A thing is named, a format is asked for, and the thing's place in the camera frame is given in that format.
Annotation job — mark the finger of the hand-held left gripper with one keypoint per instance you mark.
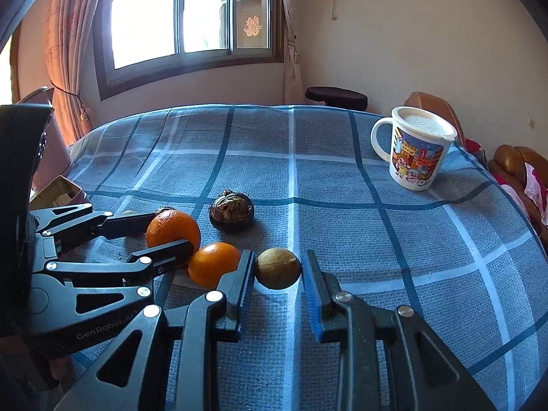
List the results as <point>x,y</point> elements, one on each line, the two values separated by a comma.
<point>167,254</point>
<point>124,224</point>

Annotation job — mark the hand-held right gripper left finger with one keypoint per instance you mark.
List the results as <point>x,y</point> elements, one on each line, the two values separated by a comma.
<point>246,282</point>

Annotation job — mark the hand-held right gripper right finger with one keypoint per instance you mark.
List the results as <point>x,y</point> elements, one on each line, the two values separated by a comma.
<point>310,295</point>

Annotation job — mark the orange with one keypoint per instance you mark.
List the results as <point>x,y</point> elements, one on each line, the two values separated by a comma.
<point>173,231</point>
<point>214,263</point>

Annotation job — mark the dark shrivelled round fruit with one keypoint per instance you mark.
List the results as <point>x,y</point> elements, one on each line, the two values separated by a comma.
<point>231,212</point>

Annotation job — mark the pink electric kettle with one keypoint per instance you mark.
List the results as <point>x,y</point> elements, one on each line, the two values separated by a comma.
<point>53,154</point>

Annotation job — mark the blue plaid tablecloth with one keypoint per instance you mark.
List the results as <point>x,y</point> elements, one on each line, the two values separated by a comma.
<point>342,231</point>

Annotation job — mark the wooden framed bright window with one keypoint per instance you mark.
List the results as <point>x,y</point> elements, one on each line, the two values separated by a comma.
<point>5,77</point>

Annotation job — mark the wide pink curtain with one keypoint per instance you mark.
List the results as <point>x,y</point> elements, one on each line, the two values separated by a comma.
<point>68,51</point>

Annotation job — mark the white cartoon print mug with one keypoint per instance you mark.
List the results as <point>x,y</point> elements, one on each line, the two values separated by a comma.
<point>419,158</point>

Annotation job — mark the dark round stool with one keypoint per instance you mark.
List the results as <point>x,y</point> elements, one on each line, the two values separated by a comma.
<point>338,96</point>

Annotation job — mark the sliding glass window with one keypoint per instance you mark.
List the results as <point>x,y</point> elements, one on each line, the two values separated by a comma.
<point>145,17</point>

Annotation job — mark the red cloth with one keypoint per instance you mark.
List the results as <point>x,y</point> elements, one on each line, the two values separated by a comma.
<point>474,150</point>

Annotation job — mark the narrow pale curtain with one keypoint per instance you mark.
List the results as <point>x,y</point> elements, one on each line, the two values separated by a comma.
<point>291,51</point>

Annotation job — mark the red window decal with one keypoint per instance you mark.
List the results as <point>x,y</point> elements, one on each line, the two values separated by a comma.
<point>252,27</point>

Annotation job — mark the brown leather sofa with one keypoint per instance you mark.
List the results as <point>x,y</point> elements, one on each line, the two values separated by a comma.
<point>513,158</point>

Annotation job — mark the wall socket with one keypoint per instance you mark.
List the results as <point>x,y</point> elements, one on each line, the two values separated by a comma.
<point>531,123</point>

